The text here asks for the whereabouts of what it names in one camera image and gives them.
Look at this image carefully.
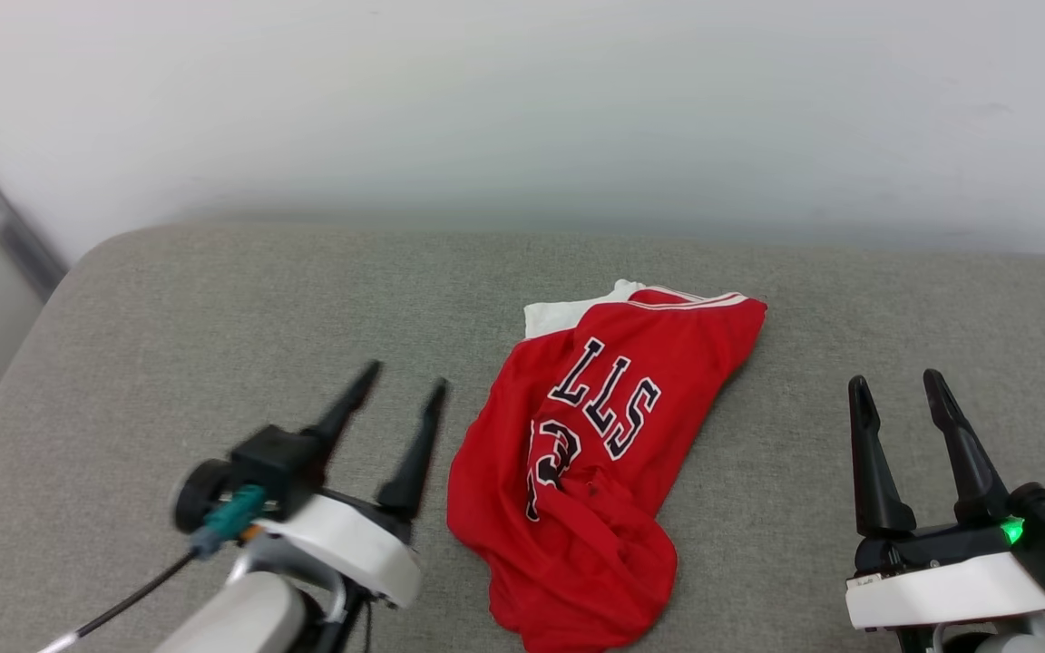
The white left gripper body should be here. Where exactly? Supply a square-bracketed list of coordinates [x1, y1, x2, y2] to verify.
[250, 492, 424, 609]

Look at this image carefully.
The grey metal rail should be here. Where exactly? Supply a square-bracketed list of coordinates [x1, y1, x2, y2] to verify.
[0, 113, 68, 300]

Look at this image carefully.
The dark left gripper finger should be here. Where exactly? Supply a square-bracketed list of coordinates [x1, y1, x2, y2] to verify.
[305, 360, 383, 459]
[377, 378, 448, 520]

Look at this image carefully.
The red basketball jersey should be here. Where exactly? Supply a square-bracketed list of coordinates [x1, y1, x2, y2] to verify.
[446, 279, 768, 653]

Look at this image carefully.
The black left cable teal plug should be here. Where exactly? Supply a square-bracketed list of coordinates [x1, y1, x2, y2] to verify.
[37, 484, 268, 653]

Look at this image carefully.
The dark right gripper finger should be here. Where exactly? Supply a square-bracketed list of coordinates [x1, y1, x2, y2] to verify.
[847, 375, 918, 538]
[922, 368, 1011, 525]

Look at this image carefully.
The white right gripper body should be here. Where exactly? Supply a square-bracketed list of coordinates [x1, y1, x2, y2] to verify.
[845, 521, 1045, 631]

